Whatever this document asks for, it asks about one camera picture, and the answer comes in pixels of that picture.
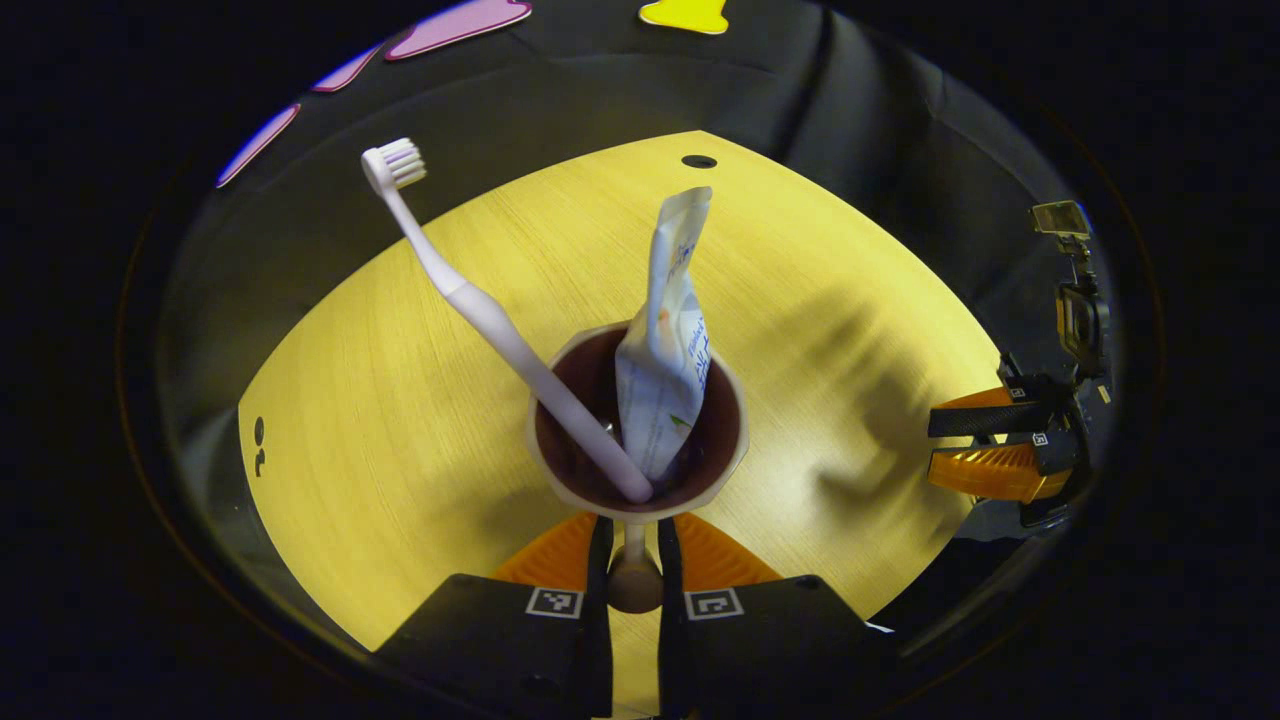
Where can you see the black backdrop cloth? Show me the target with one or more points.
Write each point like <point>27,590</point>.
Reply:
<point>600,90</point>

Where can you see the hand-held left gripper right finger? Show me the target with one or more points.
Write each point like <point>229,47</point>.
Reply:
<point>668,640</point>

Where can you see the white toothbrush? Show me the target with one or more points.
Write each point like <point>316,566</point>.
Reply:
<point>500,330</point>

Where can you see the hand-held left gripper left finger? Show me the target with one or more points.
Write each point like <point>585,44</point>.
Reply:
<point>601,640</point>

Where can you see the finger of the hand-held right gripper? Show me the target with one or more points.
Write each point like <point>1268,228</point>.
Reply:
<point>990,470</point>
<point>975,418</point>

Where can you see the wooden desktop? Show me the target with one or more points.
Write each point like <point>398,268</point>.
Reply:
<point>400,350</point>

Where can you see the white toothpaste tube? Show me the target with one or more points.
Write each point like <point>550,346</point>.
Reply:
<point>660,370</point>

